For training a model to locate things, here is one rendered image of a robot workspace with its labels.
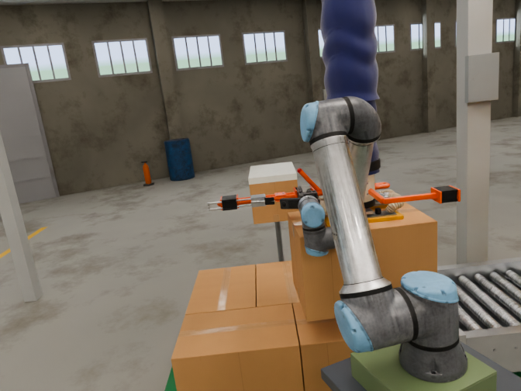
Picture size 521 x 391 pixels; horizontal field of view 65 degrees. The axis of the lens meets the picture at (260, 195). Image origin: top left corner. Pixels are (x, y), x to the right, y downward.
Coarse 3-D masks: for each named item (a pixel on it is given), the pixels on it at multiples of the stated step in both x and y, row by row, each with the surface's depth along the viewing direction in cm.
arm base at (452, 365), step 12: (408, 348) 121; (420, 348) 117; (432, 348) 115; (444, 348) 115; (456, 348) 116; (408, 360) 120; (420, 360) 117; (432, 360) 116; (444, 360) 115; (456, 360) 116; (408, 372) 121; (420, 372) 117; (432, 372) 117; (444, 372) 115; (456, 372) 115
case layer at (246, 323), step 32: (224, 288) 255; (256, 288) 258; (288, 288) 245; (192, 320) 221; (224, 320) 217; (256, 320) 214; (288, 320) 210; (320, 320) 207; (192, 352) 193; (224, 352) 190; (256, 352) 189; (288, 352) 190; (320, 352) 190; (192, 384) 193; (224, 384) 193; (256, 384) 193; (288, 384) 194; (320, 384) 194
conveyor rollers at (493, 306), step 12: (480, 276) 232; (492, 276) 233; (516, 276) 227; (468, 288) 224; (492, 288) 219; (504, 288) 222; (516, 288) 215; (468, 300) 209; (480, 300) 213; (492, 300) 206; (504, 300) 207; (480, 312) 198; (492, 312) 202; (504, 312) 195; (516, 312) 197; (468, 324) 190; (492, 324) 188; (516, 324) 185
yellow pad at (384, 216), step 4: (376, 208) 188; (380, 208) 187; (376, 212) 187; (380, 212) 186; (384, 212) 189; (396, 212) 189; (368, 216) 185; (372, 216) 184; (376, 216) 184; (380, 216) 184; (384, 216) 184; (388, 216) 183; (392, 216) 183; (396, 216) 183; (400, 216) 183; (324, 220) 192; (328, 220) 187; (368, 220) 183; (372, 220) 183; (376, 220) 183; (380, 220) 183; (384, 220) 183; (388, 220) 184; (328, 224) 183
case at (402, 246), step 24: (288, 216) 208; (408, 216) 186; (384, 240) 177; (408, 240) 178; (432, 240) 179; (312, 264) 177; (336, 264) 178; (384, 264) 180; (408, 264) 180; (432, 264) 181; (312, 288) 180; (336, 288) 181; (312, 312) 183
